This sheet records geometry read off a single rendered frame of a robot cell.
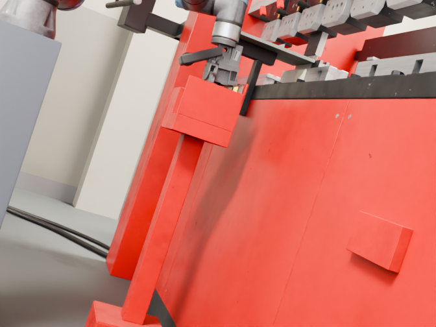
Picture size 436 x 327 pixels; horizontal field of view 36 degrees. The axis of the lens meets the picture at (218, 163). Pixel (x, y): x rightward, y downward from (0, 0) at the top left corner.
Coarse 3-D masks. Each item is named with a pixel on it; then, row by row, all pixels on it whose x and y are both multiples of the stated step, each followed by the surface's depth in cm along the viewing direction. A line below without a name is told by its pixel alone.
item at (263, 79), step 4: (260, 76) 246; (264, 76) 241; (268, 76) 239; (272, 76) 239; (240, 80) 271; (244, 80) 266; (260, 80) 244; (264, 80) 240; (268, 80) 240; (272, 80) 241; (236, 84) 275; (256, 84) 247; (260, 84) 243; (264, 84) 240
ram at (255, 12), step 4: (268, 0) 266; (272, 0) 259; (256, 4) 282; (260, 4) 275; (264, 4) 269; (268, 4) 264; (252, 8) 286; (256, 8) 279; (268, 8) 270; (248, 12) 290; (252, 12) 286; (256, 12) 283; (268, 12) 276; (256, 16) 291; (268, 16) 283
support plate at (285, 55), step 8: (248, 40) 200; (256, 40) 196; (264, 40) 197; (272, 48) 200; (280, 48) 198; (280, 56) 209; (288, 56) 205; (296, 56) 201; (304, 56) 200; (296, 64) 214
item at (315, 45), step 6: (312, 36) 212; (318, 36) 207; (324, 36) 205; (312, 42) 211; (318, 42) 206; (324, 42) 205; (306, 48) 214; (312, 48) 209; (318, 48) 205; (306, 54) 212; (312, 54) 208; (318, 54) 205
